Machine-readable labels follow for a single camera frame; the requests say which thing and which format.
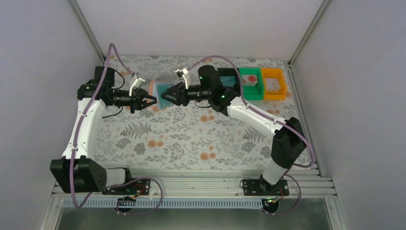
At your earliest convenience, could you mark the teal credit card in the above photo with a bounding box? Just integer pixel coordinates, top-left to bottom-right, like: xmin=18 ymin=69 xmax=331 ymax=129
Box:
xmin=155 ymin=81 xmax=174 ymax=109

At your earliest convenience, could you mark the orange leather card holder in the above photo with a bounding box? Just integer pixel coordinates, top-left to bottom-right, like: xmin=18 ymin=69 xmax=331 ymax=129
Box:
xmin=149 ymin=80 xmax=174 ymax=109

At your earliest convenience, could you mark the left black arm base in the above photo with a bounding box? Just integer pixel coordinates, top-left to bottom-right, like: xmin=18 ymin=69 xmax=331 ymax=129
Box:
xmin=102 ymin=168 xmax=151 ymax=213

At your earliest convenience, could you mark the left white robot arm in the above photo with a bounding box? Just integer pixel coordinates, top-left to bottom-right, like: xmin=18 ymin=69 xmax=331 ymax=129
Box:
xmin=50 ymin=66 xmax=157 ymax=193

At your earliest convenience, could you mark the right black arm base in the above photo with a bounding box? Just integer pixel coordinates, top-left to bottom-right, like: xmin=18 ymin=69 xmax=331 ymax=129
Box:
xmin=239 ymin=175 xmax=290 ymax=215

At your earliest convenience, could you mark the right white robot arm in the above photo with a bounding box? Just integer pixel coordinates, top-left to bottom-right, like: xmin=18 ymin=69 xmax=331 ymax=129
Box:
xmin=160 ymin=65 xmax=306 ymax=185

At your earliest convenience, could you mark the white red card in green bin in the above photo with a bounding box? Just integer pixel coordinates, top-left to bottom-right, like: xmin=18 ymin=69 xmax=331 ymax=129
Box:
xmin=242 ymin=74 xmax=258 ymax=86

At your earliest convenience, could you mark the white card in orange bin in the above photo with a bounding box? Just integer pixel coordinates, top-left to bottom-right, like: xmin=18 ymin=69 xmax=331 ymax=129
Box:
xmin=264 ymin=78 xmax=280 ymax=92

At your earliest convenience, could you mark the floral table mat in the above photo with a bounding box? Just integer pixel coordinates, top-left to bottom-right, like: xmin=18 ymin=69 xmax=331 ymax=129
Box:
xmin=94 ymin=55 xmax=299 ymax=170

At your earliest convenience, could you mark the black plastic bin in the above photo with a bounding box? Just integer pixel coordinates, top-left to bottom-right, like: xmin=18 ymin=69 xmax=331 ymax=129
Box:
xmin=217 ymin=68 xmax=240 ymax=92

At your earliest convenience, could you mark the green plastic bin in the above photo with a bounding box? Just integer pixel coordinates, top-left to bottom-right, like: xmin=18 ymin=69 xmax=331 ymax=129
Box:
xmin=239 ymin=68 xmax=265 ymax=101

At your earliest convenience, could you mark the orange plastic bin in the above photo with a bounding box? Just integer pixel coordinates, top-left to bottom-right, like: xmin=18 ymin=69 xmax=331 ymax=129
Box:
xmin=260 ymin=68 xmax=287 ymax=101

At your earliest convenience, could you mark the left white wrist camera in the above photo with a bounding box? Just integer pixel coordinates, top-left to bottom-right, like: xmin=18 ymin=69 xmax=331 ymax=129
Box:
xmin=128 ymin=73 xmax=145 ymax=96

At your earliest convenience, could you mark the aluminium mounting rail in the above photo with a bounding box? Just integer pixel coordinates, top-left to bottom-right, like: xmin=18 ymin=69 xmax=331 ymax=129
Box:
xmin=50 ymin=169 xmax=338 ymax=199

